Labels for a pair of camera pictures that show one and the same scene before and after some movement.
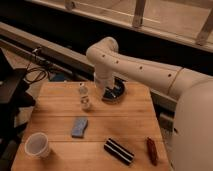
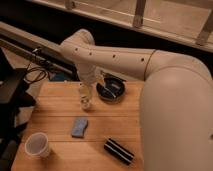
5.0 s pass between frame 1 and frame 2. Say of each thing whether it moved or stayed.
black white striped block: stayed
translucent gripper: moved
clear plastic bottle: stayed
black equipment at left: stayed
